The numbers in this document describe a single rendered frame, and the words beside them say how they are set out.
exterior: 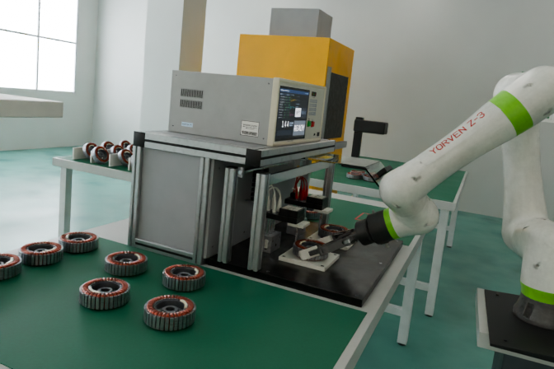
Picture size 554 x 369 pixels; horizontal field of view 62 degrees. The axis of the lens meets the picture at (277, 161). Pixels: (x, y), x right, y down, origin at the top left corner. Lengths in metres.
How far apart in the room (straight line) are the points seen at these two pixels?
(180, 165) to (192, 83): 0.28
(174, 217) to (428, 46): 5.67
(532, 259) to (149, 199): 1.09
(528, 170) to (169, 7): 4.62
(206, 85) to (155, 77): 4.07
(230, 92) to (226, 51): 6.36
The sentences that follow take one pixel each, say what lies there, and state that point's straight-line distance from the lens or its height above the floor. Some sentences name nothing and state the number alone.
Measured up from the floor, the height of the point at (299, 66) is 1.63.
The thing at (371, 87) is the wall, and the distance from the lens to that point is 6.85.
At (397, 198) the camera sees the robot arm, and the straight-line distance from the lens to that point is 1.22.
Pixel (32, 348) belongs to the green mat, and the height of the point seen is 0.75.
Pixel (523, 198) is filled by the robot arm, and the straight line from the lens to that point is 1.48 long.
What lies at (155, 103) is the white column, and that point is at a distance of 5.55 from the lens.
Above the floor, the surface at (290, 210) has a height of 0.92.
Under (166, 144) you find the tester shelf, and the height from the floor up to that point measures 1.09.
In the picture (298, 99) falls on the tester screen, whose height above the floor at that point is 1.26.
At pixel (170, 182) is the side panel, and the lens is 1.44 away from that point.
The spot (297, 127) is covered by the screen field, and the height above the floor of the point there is 1.17.
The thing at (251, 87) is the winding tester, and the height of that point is 1.28.
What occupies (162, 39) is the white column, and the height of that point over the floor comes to 1.78.
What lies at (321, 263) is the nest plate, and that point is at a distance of 1.43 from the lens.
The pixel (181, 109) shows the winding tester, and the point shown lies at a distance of 1.55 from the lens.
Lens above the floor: 1.26
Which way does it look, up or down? 8 degrees down
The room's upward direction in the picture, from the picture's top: 6 degrees clockwise
